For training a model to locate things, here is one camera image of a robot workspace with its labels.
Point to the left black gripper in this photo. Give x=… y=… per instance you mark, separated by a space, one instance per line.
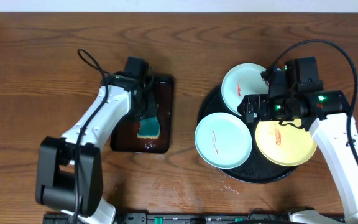
x=148 y=111

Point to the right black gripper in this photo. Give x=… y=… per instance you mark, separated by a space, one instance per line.
x=260 y=101

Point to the green yellow sponge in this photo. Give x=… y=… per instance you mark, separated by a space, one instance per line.
x=149 y=128

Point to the yellow plate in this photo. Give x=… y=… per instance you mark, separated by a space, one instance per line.
x=284 y=144

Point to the mint plate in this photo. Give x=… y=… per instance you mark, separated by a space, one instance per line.
x=223 y=140
x=241 y=80

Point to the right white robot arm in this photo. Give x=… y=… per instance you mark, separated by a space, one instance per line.
x=326 y=115

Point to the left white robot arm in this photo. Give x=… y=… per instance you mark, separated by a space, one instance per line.
x=69 y=170

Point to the dark brown rectangular tray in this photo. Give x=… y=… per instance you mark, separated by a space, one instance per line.
x=124 y=136

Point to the round black tray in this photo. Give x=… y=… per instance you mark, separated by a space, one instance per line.
x=257 y=168

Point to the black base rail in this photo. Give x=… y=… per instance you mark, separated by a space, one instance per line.
x=143 y=218

